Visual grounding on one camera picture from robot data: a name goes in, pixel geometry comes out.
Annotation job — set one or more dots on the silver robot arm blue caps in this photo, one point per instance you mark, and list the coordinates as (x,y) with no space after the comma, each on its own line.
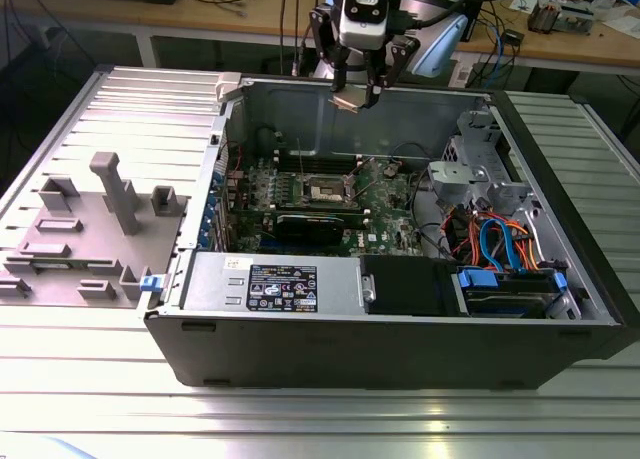
(442,44)

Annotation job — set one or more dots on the small heatsink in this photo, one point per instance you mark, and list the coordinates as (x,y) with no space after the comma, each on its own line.
(542,19)

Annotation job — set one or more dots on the silver power supply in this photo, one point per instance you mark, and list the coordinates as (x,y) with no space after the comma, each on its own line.
(215,284)

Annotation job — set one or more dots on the CPU socket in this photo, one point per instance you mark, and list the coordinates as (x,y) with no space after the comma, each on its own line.
(325,191)

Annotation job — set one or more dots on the green RAM stick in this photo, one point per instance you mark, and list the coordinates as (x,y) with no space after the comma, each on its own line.
(60,265)

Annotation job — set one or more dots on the silver metal drive cage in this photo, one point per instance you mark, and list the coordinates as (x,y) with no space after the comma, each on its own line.
(450,176)

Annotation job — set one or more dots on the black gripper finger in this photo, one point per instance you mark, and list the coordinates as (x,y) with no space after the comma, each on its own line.
(338,76)
(372,91)

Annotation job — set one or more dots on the silver CPU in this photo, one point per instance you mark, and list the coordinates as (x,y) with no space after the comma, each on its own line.
(350,99)

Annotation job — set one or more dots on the white printed label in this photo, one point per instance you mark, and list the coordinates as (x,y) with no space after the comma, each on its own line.
(462,74)

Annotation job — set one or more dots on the black plastic shroud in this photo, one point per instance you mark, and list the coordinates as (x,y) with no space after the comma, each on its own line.
(405,284)

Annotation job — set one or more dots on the small black adapter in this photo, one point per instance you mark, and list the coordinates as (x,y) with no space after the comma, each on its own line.
(512,36)

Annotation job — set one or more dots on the grey parts rack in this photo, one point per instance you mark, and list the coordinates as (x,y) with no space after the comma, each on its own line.
(150,249)

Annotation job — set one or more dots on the grey electronic device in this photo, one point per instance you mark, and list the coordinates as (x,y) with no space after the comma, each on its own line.
(575,19)

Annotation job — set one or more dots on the blue plastic latch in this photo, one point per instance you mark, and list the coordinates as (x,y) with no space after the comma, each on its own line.
(152,284)

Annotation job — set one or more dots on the black RAM slot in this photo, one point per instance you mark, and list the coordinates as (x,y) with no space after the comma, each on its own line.
(325,166)
(325,157)
(325,162)
(325,171)

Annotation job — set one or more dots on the hard disk blue carrier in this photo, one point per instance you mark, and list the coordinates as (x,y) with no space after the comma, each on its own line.
(487,279)

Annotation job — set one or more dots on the wooden desk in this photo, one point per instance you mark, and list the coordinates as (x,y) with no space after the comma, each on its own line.
(575,49)

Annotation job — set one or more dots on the green motherboard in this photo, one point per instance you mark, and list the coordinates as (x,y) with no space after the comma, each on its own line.
(387,219)

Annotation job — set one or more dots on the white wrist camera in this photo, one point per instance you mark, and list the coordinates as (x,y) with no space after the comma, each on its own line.
(362,34)

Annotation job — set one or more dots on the black graphics card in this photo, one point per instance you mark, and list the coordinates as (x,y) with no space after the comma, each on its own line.
(310,229)

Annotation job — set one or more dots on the black open PC case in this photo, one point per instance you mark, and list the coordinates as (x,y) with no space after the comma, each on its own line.
(350,349)

